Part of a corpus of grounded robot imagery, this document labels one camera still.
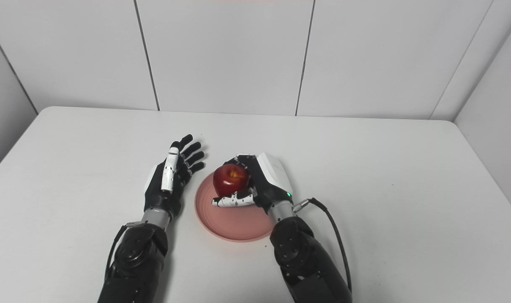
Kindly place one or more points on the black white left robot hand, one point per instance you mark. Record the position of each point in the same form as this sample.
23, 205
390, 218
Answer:
165, 185

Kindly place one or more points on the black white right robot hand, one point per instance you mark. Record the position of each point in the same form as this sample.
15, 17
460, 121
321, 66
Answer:
268, 181

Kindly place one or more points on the red apple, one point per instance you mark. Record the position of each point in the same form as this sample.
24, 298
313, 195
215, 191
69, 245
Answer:
230, 180

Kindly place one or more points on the pink round plate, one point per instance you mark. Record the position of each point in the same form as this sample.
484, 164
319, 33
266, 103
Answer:
234, 221

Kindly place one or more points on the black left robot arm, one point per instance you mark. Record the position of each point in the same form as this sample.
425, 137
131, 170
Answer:
133, 265

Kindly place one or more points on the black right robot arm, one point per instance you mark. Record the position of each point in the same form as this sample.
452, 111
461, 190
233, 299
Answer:
305, 261

